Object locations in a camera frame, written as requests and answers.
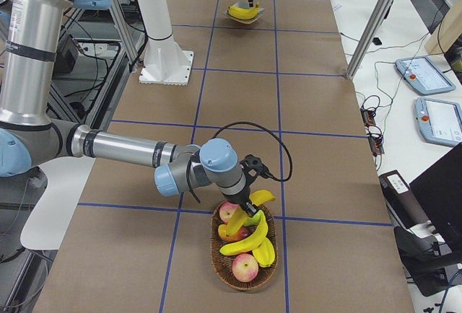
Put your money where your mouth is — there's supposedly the green apple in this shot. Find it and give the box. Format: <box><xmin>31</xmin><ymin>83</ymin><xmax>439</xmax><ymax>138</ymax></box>
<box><xmin>243</xmin><ymin>210</ymin><xmax>265</xmax><ymax>226</ymax></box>

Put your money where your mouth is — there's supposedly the black monitor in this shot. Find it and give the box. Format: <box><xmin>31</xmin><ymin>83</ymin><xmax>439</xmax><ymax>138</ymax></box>
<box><xmin>410</xmin><ymin>144</ymin><xmax>461</xmax><ymax>250</ymax></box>

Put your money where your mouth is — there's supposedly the yellow starfruit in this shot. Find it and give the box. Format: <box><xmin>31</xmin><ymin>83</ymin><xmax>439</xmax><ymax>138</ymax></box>
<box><xmin>252</xmin><ymin>237</ymin><xmax>276</xmax><ymax>268</ymax></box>

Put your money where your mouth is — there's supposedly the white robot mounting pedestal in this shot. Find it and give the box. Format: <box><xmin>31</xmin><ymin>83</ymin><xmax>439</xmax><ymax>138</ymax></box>
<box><xmin>137</xmin><ymin>0</ymin><xmax>194</xmax><ymax>86</ymax></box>

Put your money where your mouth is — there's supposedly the small electronics board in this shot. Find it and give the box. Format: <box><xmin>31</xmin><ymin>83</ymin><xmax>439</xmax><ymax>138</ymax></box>
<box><xmin>360</xmin><ymin>107</ymin><xmax>384</xmax><ymax>157</ymax></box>

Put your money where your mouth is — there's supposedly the red pink apple near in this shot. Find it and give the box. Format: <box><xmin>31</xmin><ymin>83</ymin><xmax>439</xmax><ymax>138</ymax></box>
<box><xmin>232</xmin><ymin>253</ymin><xmax>259</xmax><ymax>283</ymax></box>

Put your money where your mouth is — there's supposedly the red pink apple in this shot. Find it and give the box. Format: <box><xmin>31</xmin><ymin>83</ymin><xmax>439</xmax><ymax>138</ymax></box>
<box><xmin>232</xmin><ymin>253</ymin><xmax>259</xmax><ymax>283</ymax></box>
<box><xmin>219</xmin><ymin>201</ymin><xmax>239</xmax><ymax>224</ymax></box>

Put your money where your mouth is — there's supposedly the aluminium frame post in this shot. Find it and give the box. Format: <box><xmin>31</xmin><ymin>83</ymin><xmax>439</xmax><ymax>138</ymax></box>
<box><xmin>345</xmin><ymin>0</ymin><xmax>393</xmax><ymax>81</ymax></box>

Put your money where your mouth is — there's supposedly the white chair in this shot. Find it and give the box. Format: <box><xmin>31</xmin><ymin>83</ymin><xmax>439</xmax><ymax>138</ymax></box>
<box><xmin>20</xmin><ymin>157</ymin><xmax>95</xmax><ymax>250</ymax></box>

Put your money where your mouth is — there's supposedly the yellow banana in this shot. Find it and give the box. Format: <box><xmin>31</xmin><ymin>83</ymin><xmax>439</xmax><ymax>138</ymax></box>
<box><xmin>226</xmin><ymin>190</ymin><xmax>276</xmax><ymax>236</ymax></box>
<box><xmin>229</xmin><ymin>2</ymin><xmax>261</xmax><ymax>20</ymax></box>
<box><xmin>219</xmin><ymin>211</ymin><xmax>269</xmax><ymax>256</ymax></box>
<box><xmin>232</xmin><ymin>6</ymin><xmax>263</xmax><ymax>22</ymax></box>

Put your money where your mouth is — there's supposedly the teach pendant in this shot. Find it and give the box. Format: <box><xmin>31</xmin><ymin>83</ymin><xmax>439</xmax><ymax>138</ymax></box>
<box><xmin>414</xmin><ymin>97</ymin><xmax>461</xmax><ymax>147</ymax></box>
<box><xmin>395</xmin><ymin>56</ymin><xmax>456</xmax><ymax>95</ymax></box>

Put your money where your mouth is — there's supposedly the lower teach pendant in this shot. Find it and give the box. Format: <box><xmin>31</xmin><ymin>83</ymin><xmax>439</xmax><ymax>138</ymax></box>
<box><xmin>414</xmin><ymin>97</ymin><xmax>461</xmax><ymax>147</ymax></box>

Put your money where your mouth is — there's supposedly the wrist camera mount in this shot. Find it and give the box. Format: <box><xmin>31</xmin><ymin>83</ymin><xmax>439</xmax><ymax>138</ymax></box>
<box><xmin>240</xmin><ymin>154</ymin><xmax>272</xmax><ymax>185</ymax></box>

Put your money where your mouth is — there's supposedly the red yellow mango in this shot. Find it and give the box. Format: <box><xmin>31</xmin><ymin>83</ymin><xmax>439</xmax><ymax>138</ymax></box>
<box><xmin>217</xmin><ymin>224</ymin><xmax>250</xmax><ymax>243</ymax></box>

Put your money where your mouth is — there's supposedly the grey square plate orange rim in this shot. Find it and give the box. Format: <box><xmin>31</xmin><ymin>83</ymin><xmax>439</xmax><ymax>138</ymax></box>
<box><xmin>225</xmin><ymin>1</ymin><xmax>265</xmax><ymax>25</ymax></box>

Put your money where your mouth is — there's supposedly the red pink apple far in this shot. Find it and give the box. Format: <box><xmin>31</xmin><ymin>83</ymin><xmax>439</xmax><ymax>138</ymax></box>
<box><xmin>219</xmin><ymin>201</ymin><xmax>239</xmax><ymax>224</ymax></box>

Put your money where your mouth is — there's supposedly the upper teach pendant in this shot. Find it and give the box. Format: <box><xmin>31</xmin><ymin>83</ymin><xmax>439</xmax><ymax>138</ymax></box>
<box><xmin>395</xmin><ymin>56</ymin><xmax>456</xmax><ymax>95</ymax></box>

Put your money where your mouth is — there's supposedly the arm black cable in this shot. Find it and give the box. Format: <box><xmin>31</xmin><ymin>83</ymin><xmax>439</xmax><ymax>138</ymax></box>
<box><xmin>211</xmin><ymin>120</ymin><xmax>294</xmax><ymax>183</ymax></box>

